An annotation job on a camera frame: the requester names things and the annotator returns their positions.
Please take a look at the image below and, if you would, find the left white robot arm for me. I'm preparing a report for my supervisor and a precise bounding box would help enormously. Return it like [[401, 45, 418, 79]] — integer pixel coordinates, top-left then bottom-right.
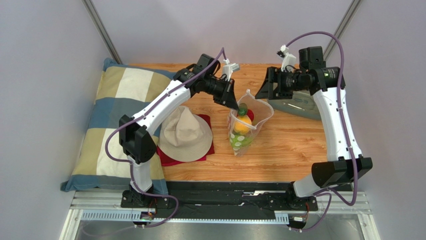
[[118, 54, 240, 208]]

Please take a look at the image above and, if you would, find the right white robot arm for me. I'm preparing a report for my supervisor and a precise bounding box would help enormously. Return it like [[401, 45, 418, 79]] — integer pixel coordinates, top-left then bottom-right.
[[255, 45, 373, 208]]

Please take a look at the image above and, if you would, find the green artichoke toy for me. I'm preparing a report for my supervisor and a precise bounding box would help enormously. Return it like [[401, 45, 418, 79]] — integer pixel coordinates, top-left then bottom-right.
[[229, 133, 254, 148]]

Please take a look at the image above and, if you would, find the grey transparent plastic container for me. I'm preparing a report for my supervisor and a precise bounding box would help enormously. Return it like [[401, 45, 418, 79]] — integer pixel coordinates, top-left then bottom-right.
[[267, 90, 321, 121]]

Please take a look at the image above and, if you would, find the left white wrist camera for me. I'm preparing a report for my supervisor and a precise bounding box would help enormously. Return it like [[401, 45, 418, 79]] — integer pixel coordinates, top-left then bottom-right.
[[222, 59, 240, 81]]

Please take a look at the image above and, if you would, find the beige bucket hat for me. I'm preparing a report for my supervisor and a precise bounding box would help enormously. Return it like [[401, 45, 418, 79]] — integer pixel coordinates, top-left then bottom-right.
[[158, 106, 213, 163]]

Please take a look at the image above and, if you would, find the clear polka dot zip bag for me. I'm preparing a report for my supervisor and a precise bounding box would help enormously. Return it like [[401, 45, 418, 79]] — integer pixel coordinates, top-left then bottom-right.
[[227, 89, 274, 157]]

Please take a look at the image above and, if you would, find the aluminium frame post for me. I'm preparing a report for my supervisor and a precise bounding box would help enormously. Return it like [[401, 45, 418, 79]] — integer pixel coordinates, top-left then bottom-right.
[[323, 0, 363, 61], [82, 0, 123, 64]]

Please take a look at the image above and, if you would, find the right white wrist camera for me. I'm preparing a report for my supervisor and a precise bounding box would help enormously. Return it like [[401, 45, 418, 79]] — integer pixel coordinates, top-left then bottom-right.
[[276, 44, 297, 72]]

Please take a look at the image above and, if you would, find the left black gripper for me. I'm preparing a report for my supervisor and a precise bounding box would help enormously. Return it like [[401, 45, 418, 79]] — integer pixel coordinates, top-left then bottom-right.
[[203, 76, 239, 112]]

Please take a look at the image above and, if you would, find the aluminium base frame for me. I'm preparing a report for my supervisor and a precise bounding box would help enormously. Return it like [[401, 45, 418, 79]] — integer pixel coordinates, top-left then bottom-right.
[[61, 187, 380, 240]]

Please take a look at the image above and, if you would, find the green cucumber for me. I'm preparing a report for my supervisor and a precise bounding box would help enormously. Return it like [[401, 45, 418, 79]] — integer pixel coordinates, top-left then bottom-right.
[[237, 103, 249, 116]]

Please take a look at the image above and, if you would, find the orange fruit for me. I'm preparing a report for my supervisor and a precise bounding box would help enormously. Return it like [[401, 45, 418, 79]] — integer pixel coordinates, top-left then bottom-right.
[[233, 115, 252, 135]]

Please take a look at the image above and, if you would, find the plaid blue beige pillow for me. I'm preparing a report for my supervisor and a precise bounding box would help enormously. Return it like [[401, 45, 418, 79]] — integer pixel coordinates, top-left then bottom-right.
[[60, 58, 174, 192]]

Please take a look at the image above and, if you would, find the red strawberry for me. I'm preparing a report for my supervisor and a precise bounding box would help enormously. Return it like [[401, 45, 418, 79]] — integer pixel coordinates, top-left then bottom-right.
[[246, 109, 255, 122]]

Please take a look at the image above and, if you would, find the left aluminium frame post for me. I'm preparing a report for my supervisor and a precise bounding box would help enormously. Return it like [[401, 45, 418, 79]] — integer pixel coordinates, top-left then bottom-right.
[[82, 0, 123, 64]]

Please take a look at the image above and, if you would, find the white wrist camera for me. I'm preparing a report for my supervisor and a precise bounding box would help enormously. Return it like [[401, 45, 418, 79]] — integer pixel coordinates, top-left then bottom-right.
[[276, 44, 297, 72], [222, 59, 240, 81]]

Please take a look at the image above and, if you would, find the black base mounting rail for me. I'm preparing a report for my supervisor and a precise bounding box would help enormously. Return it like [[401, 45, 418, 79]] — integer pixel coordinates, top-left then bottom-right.
[[120, 181, 319, 220]]

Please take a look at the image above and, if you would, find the dark red cloth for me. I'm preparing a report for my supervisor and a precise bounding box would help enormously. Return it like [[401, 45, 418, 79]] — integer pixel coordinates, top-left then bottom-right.
[[156, 114, 215, 167]]

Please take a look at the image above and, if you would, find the right aluminium frame post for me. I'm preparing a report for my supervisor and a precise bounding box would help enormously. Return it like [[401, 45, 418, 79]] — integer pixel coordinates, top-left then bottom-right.
[[323, 0, 363, 61]]

